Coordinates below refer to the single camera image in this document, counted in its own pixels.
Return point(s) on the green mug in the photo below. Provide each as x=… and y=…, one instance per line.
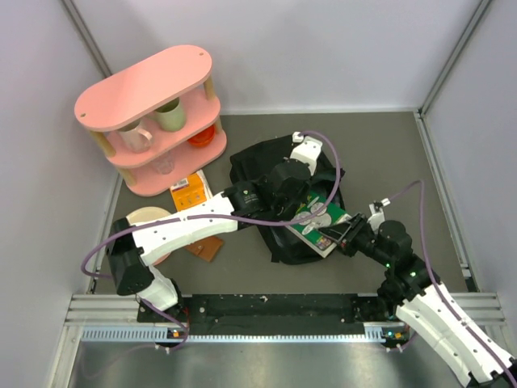
x=171, y=116

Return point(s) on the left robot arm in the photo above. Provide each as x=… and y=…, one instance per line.
x=135, y=248

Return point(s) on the pink cream plate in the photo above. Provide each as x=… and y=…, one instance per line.
x=146, y=214

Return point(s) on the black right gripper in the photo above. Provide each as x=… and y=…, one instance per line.
x=346, y=233

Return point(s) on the brown leather wallet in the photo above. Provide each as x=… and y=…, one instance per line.
x=206, y=248

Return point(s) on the slotted cable duct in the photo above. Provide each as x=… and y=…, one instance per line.
x=378, y=335

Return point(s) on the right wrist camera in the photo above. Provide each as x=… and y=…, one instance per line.
x=377, y=216

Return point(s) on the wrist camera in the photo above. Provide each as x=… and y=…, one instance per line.
x=377, y=216
x=306, y=150

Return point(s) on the orange bowl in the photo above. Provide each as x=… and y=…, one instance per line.
x=203, y=138

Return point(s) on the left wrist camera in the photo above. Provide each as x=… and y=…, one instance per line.
x=306, y=150

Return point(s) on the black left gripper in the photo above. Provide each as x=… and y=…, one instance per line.
x=303, y=194

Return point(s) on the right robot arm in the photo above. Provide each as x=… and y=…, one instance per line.
x=416, y=296

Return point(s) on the black student backpack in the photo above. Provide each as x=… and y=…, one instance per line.
x=247, y=167

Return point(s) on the green puzzle book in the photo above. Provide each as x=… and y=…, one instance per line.
x=308, y=231

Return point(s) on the pink mug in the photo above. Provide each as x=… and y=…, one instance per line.
x=136, y=137

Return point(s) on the pink three-tier shelf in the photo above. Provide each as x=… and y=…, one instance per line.
x=181, y=71

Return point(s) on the clear glass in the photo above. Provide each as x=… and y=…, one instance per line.
x=163, y=165

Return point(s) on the orange paperback book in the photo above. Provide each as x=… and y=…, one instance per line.
x=191, y=191

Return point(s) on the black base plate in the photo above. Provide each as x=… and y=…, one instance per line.
x=247, y=310

